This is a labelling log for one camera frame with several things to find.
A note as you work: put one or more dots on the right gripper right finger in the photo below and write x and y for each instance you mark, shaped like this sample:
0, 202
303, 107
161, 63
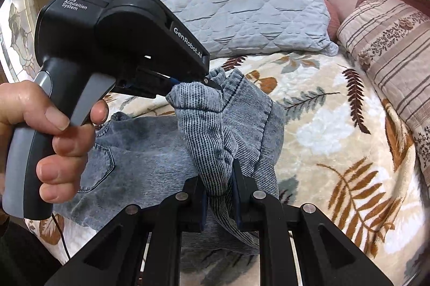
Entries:
299, 245

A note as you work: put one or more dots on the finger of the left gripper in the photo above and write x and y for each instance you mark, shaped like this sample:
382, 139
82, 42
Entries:
170, 82

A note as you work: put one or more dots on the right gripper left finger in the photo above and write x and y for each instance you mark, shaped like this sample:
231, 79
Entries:
139, 246

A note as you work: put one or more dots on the blue denim jeans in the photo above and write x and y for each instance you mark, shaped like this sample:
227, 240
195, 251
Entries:
144, 160

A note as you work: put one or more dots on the person left hand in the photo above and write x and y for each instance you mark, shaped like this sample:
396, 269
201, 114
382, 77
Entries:
60, 173

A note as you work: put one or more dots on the leaf print blanket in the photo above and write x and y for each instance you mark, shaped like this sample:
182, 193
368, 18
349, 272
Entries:
347, 152

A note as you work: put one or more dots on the grey quilted pillow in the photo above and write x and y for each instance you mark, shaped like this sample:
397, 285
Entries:
229, 28

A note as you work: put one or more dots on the striped beige pillow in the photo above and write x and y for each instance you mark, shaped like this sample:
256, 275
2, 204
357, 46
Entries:
389, 39

